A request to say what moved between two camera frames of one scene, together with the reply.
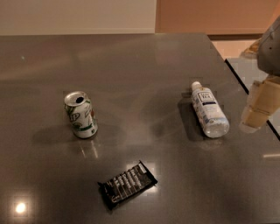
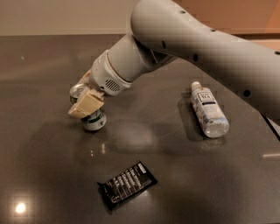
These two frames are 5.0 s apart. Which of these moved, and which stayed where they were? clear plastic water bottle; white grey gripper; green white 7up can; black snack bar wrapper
Moved: white grey gripper; green white 7up can
Stayed: black snack bar wrapper; clear plastic water bottle
